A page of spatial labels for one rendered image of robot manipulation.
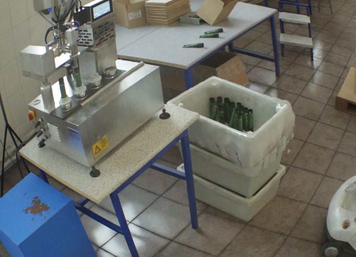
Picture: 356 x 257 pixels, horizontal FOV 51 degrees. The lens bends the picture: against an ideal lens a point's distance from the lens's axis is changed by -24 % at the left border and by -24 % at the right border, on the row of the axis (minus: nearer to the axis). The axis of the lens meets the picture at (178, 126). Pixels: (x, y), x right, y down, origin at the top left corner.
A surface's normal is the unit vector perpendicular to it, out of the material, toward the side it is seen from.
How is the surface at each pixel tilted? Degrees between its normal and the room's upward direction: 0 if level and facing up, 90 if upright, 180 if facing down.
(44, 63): 90
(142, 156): 0
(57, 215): 90
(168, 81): 64
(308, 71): 0
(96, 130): 90
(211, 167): 96
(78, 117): 0
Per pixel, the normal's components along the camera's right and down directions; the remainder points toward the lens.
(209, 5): -0.58, 0.49
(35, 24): 0.81, 0.24
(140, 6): 0.54, 0.63
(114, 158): -0.11, -0.84
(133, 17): 0.53, 0.40
